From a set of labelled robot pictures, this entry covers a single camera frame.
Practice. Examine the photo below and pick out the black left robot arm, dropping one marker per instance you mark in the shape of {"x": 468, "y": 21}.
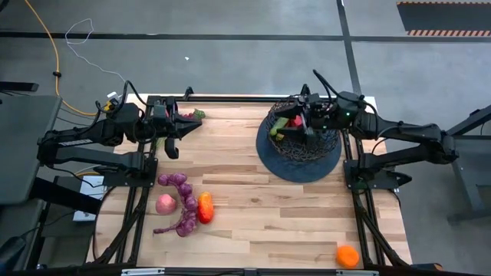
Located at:
{"x": 99, "y": 132}

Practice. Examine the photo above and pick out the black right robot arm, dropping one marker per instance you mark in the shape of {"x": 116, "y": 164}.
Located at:
{"x": 403, "y": 132}

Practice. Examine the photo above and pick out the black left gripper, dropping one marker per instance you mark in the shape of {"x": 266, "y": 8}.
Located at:
{"x": 170, "y": 128}

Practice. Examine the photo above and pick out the dark blue round mat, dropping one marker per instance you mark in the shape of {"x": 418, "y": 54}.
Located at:
{"x": 291, "y": 170}

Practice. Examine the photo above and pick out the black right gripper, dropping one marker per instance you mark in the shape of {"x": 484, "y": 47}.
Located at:
{"x": 322, "y": 115}

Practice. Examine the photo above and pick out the white power strip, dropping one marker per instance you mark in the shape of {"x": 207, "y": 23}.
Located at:
{"x": 90, "y": 199}

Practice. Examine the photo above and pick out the red vegetable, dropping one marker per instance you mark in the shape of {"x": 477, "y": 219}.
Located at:
{"x": 297, "y": 122}

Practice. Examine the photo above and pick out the grey desk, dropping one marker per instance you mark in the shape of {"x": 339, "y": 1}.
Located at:
{"x": 473, "y": 153}
{"x": 23, "y": 145}

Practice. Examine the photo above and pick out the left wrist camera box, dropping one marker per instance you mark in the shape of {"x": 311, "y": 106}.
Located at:
{"x": 159, "y": 111}

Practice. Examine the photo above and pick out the orange fruit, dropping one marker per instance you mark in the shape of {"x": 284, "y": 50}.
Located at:
{"x": 348, "y": 256}

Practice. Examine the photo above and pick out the red grape bunch with leaf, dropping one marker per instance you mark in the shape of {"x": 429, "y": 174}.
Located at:
{"x": 197, "y": 114}

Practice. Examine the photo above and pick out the orange-red mango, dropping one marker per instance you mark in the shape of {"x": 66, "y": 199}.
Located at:
{"x": 205, "y": 207}

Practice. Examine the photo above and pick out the hazard-striped floor mat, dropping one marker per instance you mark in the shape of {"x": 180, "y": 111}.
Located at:
{"x": 445, "y": 19}

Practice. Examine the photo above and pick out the pink peach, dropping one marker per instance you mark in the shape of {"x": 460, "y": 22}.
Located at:
{"x": 165, "y": 204}

